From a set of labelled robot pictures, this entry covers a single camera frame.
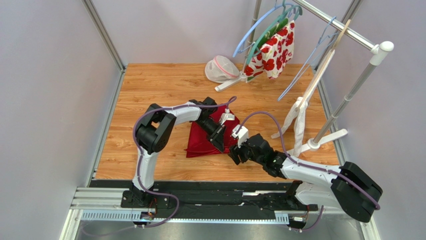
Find light blue hanger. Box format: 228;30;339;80
232;0;303;63
277;16;337;102

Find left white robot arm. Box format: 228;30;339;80
129;97;226;203

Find red floral cloth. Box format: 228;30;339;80
243;20;295;83

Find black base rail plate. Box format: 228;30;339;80
89;180;320;220

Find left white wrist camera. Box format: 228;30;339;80
219;108;236;126

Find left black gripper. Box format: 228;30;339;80
195;117;227;153

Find white metal clothes rack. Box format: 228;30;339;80
214;0;395;157

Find light blue hanger right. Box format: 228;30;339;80
277;16;337;102

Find dark red cloth napkin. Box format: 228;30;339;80
185;117;240;158

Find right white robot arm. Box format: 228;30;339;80
228;133;383;223

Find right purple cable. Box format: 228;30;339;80
234;111;381;232

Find teal hanger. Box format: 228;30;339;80
234;0;303;65

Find white towel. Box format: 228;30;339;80
270;49;336;158

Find wooden hanger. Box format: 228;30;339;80
296;19;351;112

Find white mesh laundry bag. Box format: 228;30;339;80
204;55;240;83

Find light blue hanger left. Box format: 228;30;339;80
232;0;303;63

